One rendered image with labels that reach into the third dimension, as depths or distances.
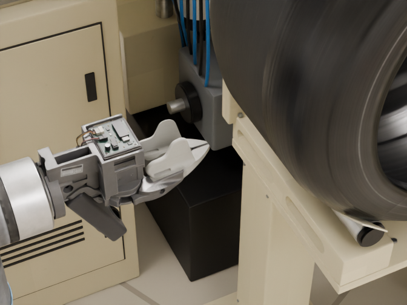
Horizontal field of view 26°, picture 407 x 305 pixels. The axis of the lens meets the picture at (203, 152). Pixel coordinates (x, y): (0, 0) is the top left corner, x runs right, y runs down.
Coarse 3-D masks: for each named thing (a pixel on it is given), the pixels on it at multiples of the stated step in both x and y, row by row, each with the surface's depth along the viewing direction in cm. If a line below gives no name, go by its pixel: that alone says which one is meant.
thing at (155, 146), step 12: (168, 120) 108; (156, 132) 108; (168, 132) 109; (144, 144) 108; (156, 144) 109; (168, 144) 110; (192, 144) 111; (204, 144) 111; (144, 156) 109; (156, 156) 109
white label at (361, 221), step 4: (344, 216) 118; (348, 216) 118; (352, 220) 117; (356, 220) 116; (360, 220) 119; (364, 220) 121; (360, 224) 116; (364, 224) 116; (368, 224) 118; (372, 224) 120; (376, 228) 118; (380, 228) 119
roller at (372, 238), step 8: (344, 224) 129; (352, 224) 127; (376, 224) 126; (352, 232) 127; (360, 232) 126; (368, 232) 125; (376, 232) 126; (384, 232) 127; (360, 240) 126; (368, 240) 127; (376, 240) 128
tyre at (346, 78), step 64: (256, 0) 103; (320, 0) 94; (384, 0) 91; (256, 64) 105; (320, 64) 96; (384, 64) 96; (256, 128) 121; (320, 128) 101; (384, 128) 141; (320, 192) 112; (384, 192) 112
